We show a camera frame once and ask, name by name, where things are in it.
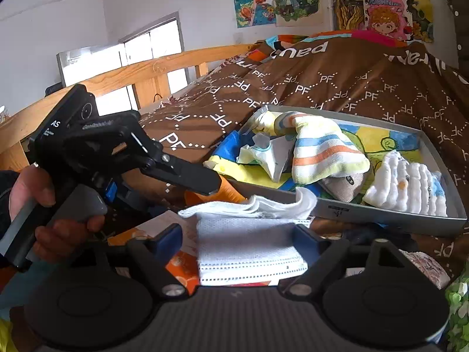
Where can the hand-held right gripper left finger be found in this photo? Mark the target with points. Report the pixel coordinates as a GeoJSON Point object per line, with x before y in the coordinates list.
{"type": "Point", "coordinates": [166, 242]}

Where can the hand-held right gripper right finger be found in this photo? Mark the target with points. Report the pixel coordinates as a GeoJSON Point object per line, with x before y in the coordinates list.
{"type": "Point", "coordinates": [304, 240]}

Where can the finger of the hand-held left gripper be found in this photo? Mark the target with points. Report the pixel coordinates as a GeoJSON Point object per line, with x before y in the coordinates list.
{"type": "Point", "coordinates": [183, 176]}

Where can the white gauze cloth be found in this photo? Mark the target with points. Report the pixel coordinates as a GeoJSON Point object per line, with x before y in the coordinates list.
{"type": "Point", "coordinates": [278, 205]}

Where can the orange plastic packet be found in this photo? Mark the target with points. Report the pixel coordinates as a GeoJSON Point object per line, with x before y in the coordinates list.
{"type": "Point", "coordinates": [231, 192]}

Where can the grey white cloth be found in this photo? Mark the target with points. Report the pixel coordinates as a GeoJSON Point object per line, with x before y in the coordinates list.
{"type": "Point", "coordinates": [249, 245]}

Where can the white printed tissue pack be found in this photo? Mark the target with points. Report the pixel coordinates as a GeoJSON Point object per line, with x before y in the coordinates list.
{"type": "Point", "coordinates": [267, 154]}

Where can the striped white baby towel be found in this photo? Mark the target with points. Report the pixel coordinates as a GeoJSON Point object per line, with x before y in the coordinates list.
{"type": "Point", "coordinates": [322, 146]}

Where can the white gauze towel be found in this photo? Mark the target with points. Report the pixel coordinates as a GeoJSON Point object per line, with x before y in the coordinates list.
{"type": "Point", "coordinates": [403, 187]}

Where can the grey shallow box with drawing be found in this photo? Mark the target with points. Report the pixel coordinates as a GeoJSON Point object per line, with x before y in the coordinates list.
{"type": "Point", "coordinates": [388, 141]}

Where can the person's left hand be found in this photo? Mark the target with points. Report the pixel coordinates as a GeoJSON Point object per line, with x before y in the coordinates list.
{"type": "Point", "coordinates": [33, 183]}

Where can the white and orange carton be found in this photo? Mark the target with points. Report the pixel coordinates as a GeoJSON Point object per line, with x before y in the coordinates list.
{"type": "Point", "coordinates": [183, 264]}

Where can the pale printed packet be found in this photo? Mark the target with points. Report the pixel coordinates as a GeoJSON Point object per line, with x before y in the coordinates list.
{"type": "Point", "coordinates": [425, 269]}

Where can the brown blanket with colourful blocks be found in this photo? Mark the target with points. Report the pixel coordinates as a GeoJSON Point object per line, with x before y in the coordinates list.
{"type": "Point", "coordinates": [329, 80]}

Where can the clear bag of green pieces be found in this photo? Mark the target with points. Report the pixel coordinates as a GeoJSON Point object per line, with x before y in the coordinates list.
{"type": "Point", "coordinates": [458, 300]}

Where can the wooden bed frame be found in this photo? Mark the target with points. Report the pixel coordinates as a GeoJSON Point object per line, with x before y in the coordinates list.
{"type": "Point", "coordinates": [110, 80]}

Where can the group of colourful wall drawings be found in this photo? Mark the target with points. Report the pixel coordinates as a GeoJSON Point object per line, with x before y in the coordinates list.
{"type": "Point", "coordinates": [289, 0]}

